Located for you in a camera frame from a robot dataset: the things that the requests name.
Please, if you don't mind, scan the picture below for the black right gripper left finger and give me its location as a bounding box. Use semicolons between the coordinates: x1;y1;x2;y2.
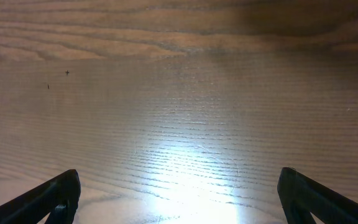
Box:
0;169;81;224

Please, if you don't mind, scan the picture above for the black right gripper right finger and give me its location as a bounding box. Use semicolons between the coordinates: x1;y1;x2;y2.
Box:
277;167;358;224

